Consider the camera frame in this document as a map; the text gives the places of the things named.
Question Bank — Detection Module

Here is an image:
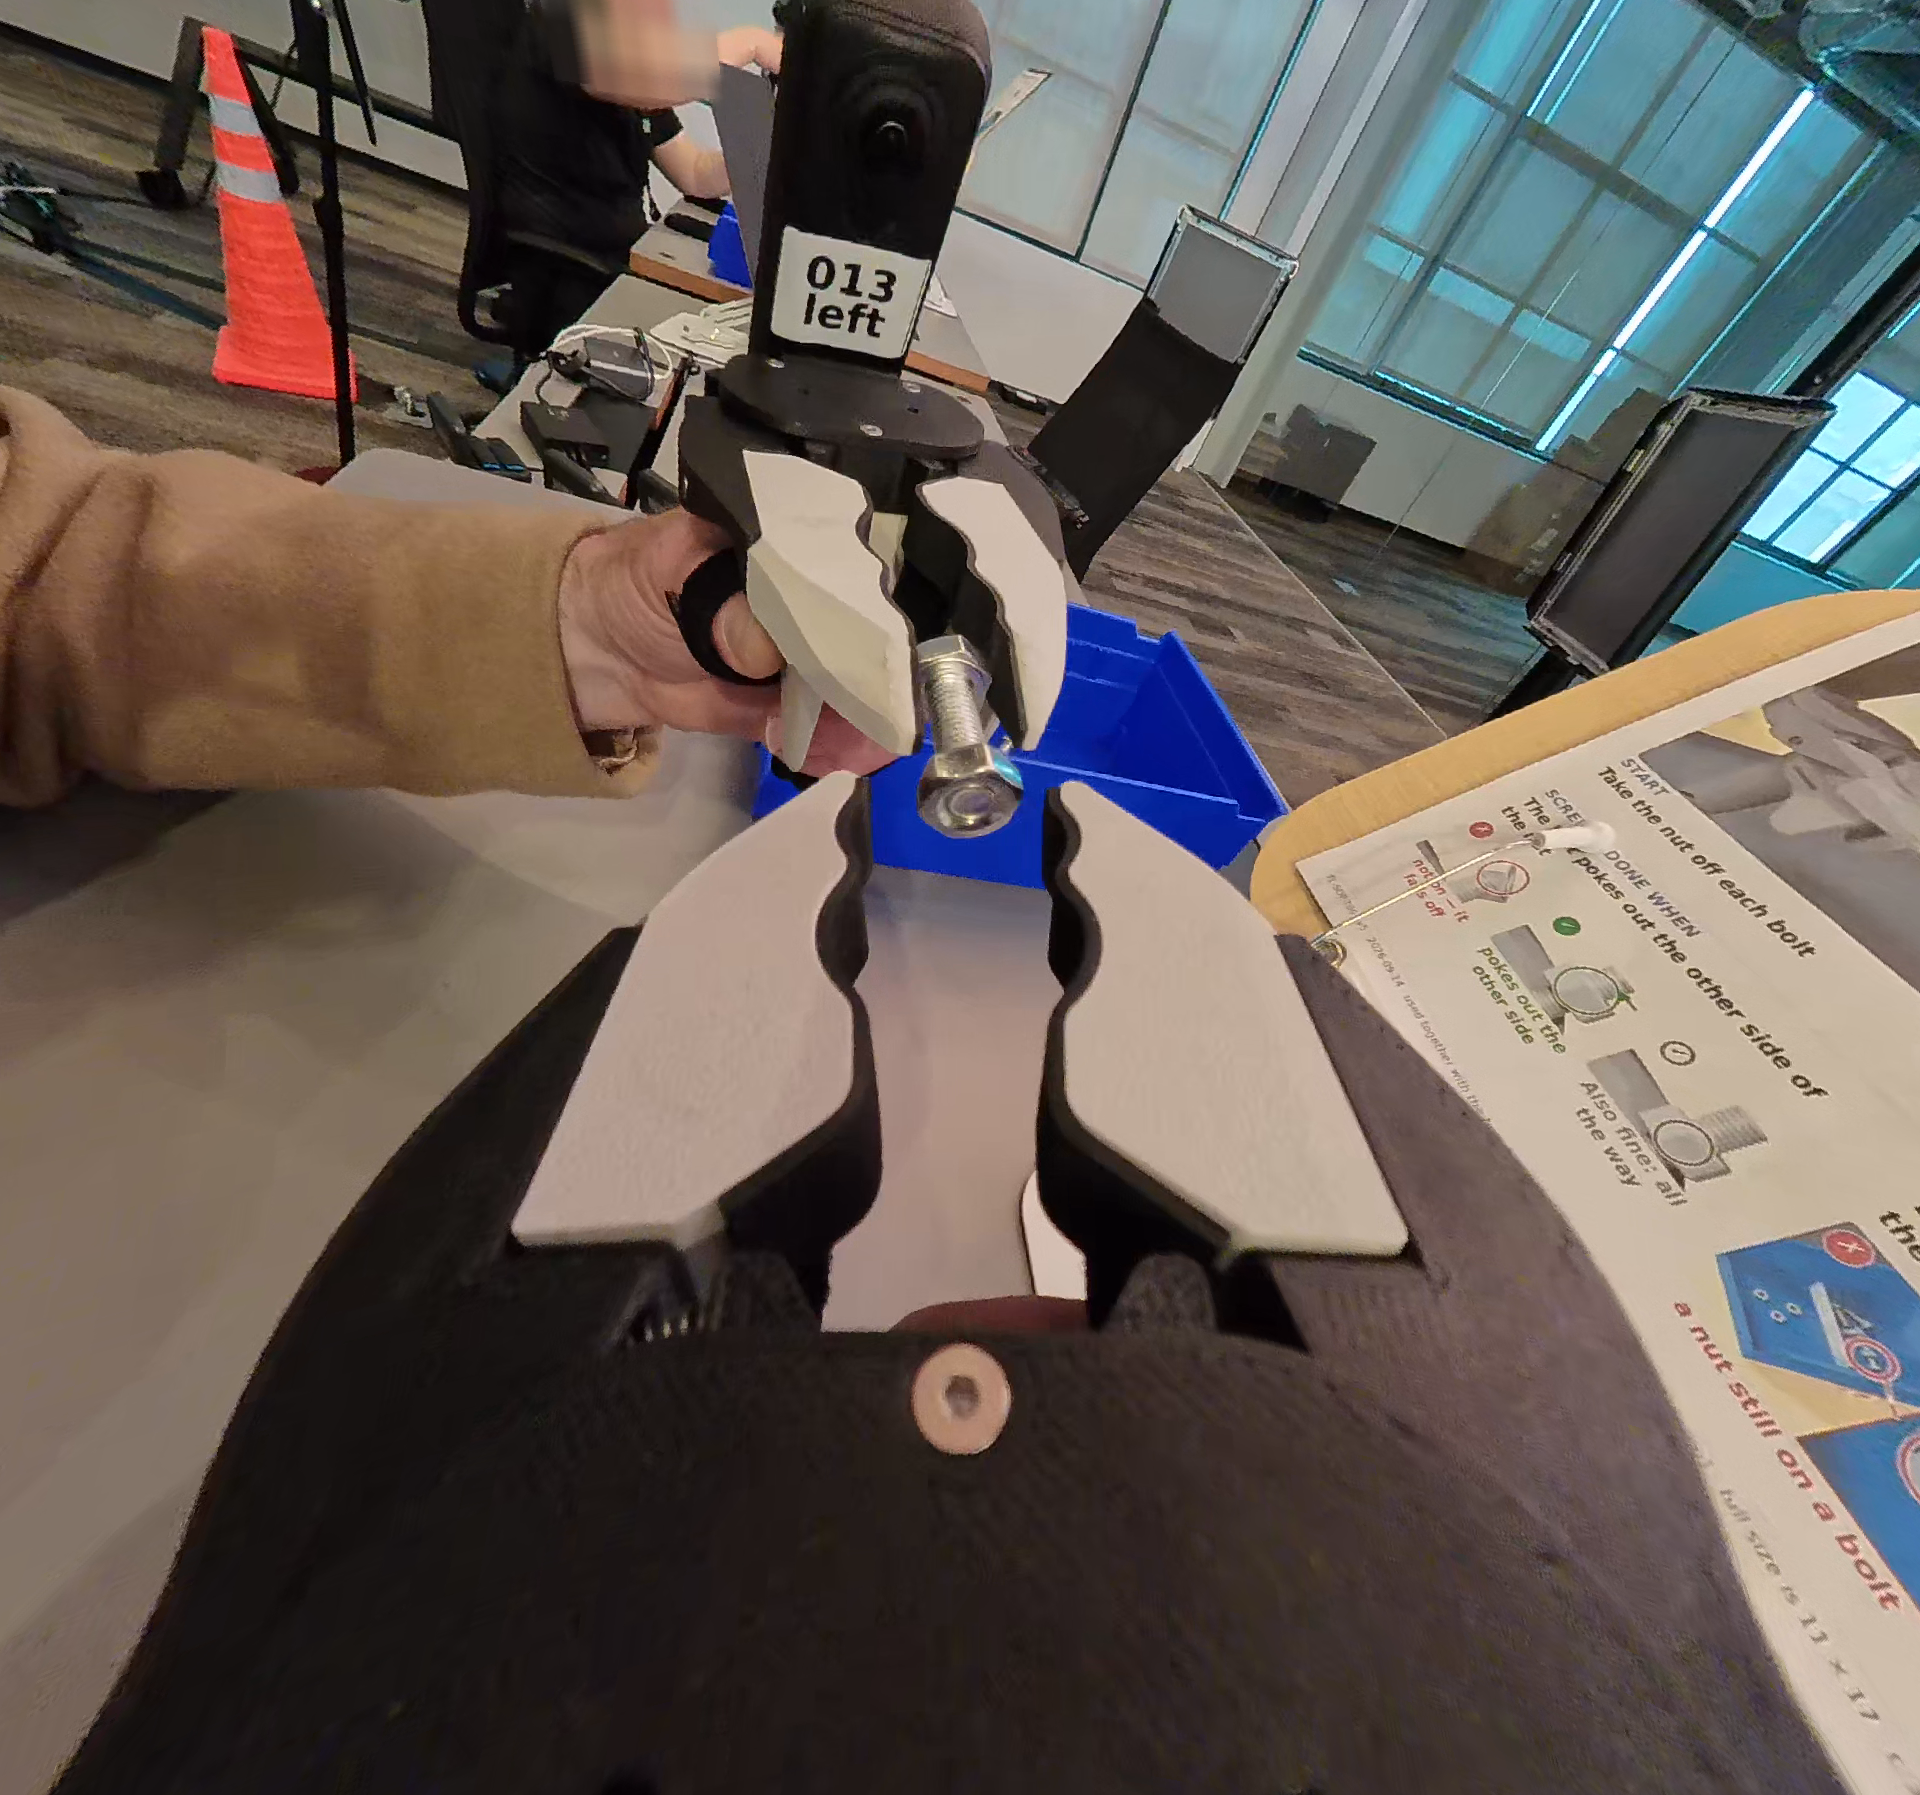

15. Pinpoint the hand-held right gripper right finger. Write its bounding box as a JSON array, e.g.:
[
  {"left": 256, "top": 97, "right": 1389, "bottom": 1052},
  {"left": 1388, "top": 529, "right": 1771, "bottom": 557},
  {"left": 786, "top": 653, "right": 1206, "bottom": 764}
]
[{"left": 1039, "top": 780, "right": 1414, "bottom": 1332}]

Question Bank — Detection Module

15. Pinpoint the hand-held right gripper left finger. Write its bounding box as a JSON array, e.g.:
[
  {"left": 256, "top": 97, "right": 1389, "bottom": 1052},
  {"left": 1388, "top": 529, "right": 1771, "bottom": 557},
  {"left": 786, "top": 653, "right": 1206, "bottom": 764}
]
[{"left": 508, "top": 773, "right": 879, "bottom": 1332}]

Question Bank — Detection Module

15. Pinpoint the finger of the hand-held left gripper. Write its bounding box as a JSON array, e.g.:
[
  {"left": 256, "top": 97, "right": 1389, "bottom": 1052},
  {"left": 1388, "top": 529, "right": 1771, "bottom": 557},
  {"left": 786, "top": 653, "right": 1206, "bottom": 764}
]
[
  {"left": 913, "top": 472, "right": 1069, "bottom": 749},
  {"left": 741, "top": 454, "right": 920, "bottom": 757}
]

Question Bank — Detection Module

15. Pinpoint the steel hex bolt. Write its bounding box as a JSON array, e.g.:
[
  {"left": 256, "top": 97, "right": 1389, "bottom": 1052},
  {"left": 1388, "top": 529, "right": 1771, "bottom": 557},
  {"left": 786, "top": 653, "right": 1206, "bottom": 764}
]
[{"left": 911, "top": 632, "right": 1000, "bottom": 777}]

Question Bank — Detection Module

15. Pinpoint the steel hex nut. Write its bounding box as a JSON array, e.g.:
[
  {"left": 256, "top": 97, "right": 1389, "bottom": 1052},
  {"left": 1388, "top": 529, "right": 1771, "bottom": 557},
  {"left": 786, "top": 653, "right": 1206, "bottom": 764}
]
[{"left": 913, "top": 749, "right": 1026, "bottom": 838}]

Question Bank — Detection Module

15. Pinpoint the long blue plastic bin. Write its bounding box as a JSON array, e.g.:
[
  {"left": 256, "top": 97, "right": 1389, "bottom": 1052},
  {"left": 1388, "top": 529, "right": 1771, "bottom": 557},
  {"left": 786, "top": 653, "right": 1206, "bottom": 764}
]
[{"left": 750, "top": 604, "right": 1292, "bottom": 886}]

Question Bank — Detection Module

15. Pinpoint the person's left forearm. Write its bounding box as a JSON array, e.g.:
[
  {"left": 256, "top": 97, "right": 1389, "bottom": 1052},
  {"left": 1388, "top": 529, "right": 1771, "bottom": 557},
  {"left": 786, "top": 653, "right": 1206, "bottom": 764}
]
[{"left": 0, "top": 385, "right": 654, "bottom": 807}]

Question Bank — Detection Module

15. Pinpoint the grey desk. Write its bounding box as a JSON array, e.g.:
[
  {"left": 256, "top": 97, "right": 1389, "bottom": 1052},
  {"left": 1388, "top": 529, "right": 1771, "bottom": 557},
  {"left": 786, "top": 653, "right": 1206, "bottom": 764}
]
[{"left": 0, "top": 454, "right": 1278, "bottom": 1795}]

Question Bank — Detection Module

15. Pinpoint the person's left hand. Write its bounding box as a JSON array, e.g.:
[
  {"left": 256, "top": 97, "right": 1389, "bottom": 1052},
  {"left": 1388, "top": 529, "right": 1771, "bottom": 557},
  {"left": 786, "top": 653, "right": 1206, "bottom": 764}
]
[{"left": 558, "top": 512, "right": 902, "bottom": 783}]

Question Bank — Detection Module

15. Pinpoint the black box device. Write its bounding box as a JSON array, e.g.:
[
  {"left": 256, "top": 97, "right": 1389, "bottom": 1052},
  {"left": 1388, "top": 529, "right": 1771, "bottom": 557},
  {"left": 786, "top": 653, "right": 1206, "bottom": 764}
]
[{"left": 517, "top": 401, "right": 662, "bottom": 493}]

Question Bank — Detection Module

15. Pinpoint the grey bench seat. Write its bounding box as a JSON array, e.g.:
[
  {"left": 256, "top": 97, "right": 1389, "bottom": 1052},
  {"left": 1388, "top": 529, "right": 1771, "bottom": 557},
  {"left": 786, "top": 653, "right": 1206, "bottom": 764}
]
[{"left": 1276, "top": 408, "right": 1380, "bottom": 484}]

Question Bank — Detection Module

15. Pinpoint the grey table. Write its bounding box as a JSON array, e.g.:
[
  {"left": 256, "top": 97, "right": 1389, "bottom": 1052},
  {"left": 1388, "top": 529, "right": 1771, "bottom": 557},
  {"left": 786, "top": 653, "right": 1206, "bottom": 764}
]
[{"left": 480, "top": 272, "right": 751, "bottom": 508}]

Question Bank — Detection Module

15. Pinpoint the silver framed panel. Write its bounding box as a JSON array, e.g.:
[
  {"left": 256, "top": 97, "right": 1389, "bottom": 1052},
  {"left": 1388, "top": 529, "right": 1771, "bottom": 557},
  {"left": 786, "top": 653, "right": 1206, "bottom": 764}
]
[{"left": 1146, "top": 208, "right": 1298, "bottom": 364}]

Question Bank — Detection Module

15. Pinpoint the black office chair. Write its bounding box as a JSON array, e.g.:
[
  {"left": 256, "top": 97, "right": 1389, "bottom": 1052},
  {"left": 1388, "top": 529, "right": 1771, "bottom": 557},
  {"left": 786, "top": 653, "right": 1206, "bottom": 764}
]
[{"left": 411, "top": 0, "right": 631, "bottom": 358}]

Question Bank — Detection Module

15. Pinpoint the printed instruction sign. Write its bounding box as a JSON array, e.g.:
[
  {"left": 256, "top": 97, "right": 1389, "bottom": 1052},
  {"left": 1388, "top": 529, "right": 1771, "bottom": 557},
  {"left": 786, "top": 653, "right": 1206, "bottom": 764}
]
[{"left": 1296, "top": 618, "right": 1920, "bottom": 1795}]

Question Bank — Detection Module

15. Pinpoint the black tripod stand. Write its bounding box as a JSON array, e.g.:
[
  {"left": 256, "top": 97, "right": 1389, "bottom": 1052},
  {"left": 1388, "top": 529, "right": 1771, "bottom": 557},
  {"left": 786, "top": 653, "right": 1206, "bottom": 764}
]
[{"left": 270, "top": 0, "right": 375, "bottom": 469}]

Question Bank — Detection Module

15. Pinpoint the orange traffic cone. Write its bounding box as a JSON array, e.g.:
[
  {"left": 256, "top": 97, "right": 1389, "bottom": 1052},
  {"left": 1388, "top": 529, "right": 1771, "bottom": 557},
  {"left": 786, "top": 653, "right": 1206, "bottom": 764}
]
[{"left": 199, "top": 26, "right": 359, "bottom": 401}]

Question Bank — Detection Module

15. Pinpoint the glass window wall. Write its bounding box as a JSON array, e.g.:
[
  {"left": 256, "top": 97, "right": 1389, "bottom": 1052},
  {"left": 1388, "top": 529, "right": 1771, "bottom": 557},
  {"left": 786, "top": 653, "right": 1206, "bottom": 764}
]
[{"left": 705, "top": 0, "right": 1920, "bottom": 581}]

